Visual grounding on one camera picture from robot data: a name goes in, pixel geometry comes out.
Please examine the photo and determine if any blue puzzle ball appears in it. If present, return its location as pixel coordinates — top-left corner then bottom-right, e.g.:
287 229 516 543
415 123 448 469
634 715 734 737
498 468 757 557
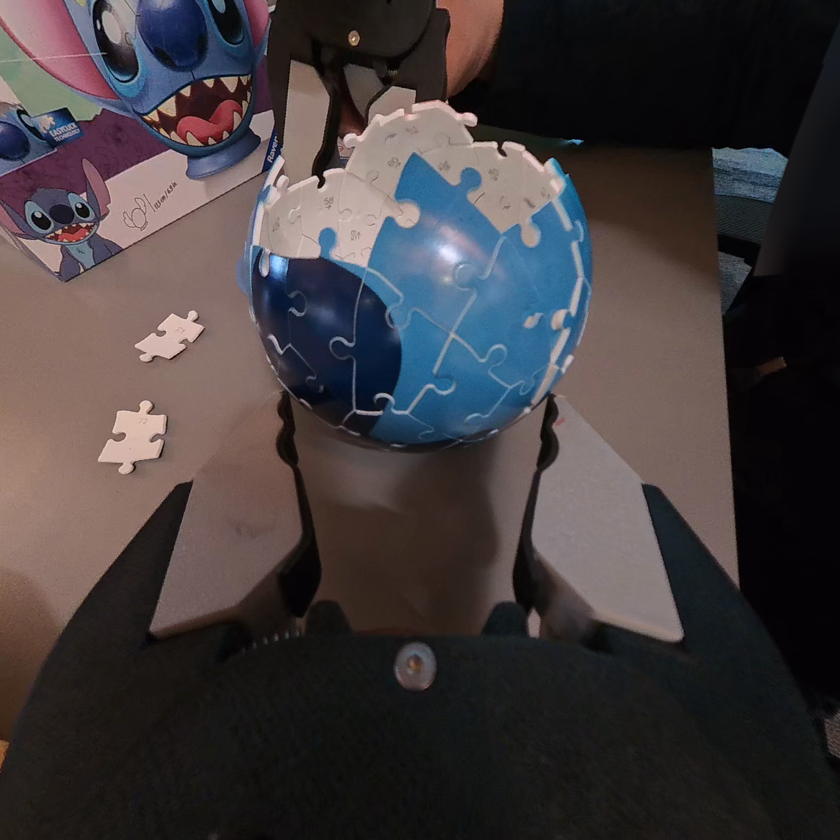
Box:
246 100 593 454

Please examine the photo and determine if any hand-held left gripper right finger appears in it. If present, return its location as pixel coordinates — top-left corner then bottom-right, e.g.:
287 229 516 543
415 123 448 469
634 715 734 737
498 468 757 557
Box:
514 392 685 643

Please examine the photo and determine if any white puzzle piece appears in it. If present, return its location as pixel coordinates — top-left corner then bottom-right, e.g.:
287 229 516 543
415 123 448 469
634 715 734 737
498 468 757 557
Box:
134 310 204 362
98 400 168 475

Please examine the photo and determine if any person's right forearm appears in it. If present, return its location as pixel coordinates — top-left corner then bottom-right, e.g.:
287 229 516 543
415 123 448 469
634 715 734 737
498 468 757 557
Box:
448 0 664 142

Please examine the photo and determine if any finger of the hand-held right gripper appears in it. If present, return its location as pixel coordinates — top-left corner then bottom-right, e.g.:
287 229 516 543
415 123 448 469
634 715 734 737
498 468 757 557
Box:
284 59 350 193
364 66 449 123

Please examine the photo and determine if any colourful cartoon puzzle box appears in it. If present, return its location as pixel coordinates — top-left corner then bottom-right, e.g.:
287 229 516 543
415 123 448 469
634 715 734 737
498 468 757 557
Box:
0 0 284 283

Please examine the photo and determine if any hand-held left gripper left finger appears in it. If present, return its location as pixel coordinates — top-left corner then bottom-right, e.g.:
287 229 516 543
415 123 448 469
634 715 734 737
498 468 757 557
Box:
148 391 324 636

